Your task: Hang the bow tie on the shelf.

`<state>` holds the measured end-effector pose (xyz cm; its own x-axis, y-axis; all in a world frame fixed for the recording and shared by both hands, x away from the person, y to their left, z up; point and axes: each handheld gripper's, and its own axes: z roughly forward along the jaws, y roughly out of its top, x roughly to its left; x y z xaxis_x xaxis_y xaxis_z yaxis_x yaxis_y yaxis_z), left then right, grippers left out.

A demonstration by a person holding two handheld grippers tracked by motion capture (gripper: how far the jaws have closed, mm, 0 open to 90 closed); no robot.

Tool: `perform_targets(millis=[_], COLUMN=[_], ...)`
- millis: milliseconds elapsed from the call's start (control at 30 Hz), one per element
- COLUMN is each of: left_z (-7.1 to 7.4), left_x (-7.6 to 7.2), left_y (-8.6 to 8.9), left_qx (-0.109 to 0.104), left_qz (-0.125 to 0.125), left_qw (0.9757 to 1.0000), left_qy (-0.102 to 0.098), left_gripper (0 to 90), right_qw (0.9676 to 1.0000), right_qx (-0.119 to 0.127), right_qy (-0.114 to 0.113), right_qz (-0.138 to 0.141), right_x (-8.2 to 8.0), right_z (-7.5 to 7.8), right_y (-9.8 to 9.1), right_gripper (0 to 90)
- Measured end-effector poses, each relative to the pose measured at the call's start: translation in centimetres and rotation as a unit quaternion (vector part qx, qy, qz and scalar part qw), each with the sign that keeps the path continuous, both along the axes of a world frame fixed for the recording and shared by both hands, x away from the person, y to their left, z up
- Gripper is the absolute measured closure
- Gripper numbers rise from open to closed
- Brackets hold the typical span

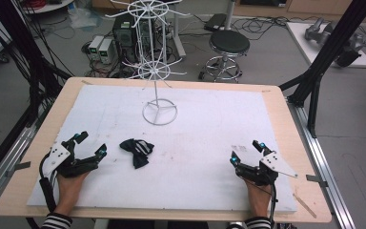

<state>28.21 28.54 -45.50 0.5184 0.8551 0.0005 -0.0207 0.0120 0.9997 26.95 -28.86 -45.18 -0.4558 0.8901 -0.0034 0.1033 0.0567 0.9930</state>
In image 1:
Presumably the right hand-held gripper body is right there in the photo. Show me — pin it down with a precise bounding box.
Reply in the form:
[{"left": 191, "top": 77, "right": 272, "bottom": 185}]
[{"left": 234, "top": 152, "right": 298, "bottom": 187}]

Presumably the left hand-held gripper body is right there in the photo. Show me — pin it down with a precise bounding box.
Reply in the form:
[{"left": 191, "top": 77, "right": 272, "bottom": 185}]
[{"left": 42, "top": 141, "right": 101, "bottom": 178}]

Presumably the dark striped sock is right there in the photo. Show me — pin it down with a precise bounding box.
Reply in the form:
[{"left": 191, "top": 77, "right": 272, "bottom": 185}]
[{"left": 119, "top": 138, "right": 155, "bottom": 170}]

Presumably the person's left hand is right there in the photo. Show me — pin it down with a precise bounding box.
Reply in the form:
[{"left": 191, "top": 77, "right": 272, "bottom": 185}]
[{"left": 55, "top": 172, "right": 89, "bottom": 216}]

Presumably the person's right hand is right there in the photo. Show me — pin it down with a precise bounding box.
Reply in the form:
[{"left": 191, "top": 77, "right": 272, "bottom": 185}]
[{"left": 243, "top": 177, "right": 273, "bottom": 219}]

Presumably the grey metal table clamp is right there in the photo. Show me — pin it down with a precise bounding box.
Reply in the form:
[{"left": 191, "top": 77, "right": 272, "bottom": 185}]
[
  {"left": 5, "top": 160, "right": 32, "bottom": 178},
  {"left": 305, "top": 174, "right": 329, "bottom": 189}
]

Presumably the thin wooden stick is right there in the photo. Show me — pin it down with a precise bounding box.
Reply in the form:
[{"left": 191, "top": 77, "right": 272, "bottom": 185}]
[{"left": 293, "top": 193, "right": 317, "bottom": 219}]

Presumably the white foam mat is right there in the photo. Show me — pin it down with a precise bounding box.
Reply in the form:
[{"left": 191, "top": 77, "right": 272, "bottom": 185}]
[{"left": 27, "top": 83, "right": 298, "bottom": 215}]

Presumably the person's right striped sleeve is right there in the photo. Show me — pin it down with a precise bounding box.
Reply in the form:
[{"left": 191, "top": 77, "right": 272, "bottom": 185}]
[{"left": 243, "top": 216, "right": 273, "bottom": 229}]

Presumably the person's striped sleeve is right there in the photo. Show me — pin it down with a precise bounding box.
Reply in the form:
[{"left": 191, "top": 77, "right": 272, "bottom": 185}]
[
  {"left": 40, "top": 212, "right": 74, "bottom": 229},
  {"left": 243, "top": 216, "right": 273, "bottom": 229}
]

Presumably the person's left striped sleeve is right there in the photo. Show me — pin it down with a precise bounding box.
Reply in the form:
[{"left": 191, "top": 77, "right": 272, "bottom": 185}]
[{"left": 40, "top": 212, "right": 74, "bottom": 229}]

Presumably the white bench power supply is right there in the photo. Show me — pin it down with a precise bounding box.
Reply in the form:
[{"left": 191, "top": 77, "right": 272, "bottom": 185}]
[
  {"left": 98, "top": 37, "right": 114, "bottom": 65},
  {"left": 88, "top": 34, "right": 105, "bottom": 61}
]

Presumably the black round stool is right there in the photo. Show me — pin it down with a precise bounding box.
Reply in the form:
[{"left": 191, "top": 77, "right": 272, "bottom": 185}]
[{"left": 198, "top": 29, "right": 252, "bottom": 84}]

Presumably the black computer tower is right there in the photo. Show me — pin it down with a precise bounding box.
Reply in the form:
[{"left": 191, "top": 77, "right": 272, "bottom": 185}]
[{"left": 112, "top": 12, "right": 138, "bottom": 65}]

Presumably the white floor platform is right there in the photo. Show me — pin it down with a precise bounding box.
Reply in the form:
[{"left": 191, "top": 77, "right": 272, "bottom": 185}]
[{"left": 285, "top": 21, "right": 366, "bottom": 70}]

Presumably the clear plastic bag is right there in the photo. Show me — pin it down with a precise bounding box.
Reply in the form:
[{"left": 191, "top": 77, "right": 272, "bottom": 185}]
[{"left": 67, "top": 4, "right": 104, "bottom": 31}]

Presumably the black flat box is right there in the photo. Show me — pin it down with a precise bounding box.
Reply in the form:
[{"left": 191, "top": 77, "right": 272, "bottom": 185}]
[{"left": 203, "top": 12, "right": 229, "bottom": 32}]

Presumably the grey table leg pole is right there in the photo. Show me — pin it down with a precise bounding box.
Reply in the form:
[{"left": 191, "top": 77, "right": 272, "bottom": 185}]
[{"left": 224, "top": 0, "right": 237, "bottom": 31}]

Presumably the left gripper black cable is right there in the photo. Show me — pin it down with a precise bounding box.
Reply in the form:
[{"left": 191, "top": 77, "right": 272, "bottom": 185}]
[{"left": 38, "top": 152, "right": 58, "bottom": 214}]

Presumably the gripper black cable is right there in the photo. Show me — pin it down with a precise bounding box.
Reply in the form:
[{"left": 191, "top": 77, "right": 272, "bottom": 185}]
[
  {"left": 244, "top": 177, "right": 279, "bottom": 227},
  {"left": 38, "top": 152, "right": 58, "bottom": 214}
]

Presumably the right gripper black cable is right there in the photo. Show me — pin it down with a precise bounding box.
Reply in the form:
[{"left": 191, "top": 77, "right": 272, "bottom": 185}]
[{"left": 244, "top": 177, "right": 279, "bottom": 227}]

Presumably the aluminium rail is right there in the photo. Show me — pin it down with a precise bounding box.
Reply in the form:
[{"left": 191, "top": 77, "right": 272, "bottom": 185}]
[
  {"left": 0, "top": 125, "right": 41, "bottom": 214},
  {"left": 287, "top": 98, "right": 357, "bottom": 229}
]

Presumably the white wire display rack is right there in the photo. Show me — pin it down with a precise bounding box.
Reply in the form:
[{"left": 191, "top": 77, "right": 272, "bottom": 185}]
[{"left": 104, "top": 0, "right": 192, "bottom": 127}]

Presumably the black metal frame stand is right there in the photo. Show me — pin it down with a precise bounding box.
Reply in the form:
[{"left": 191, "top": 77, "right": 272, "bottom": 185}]
[
  {"left": 278, "top": 0, "right": 366, "bottom": 139},
  {"left": 0, "top": 0, "right": 72, "bottom": 189}
]

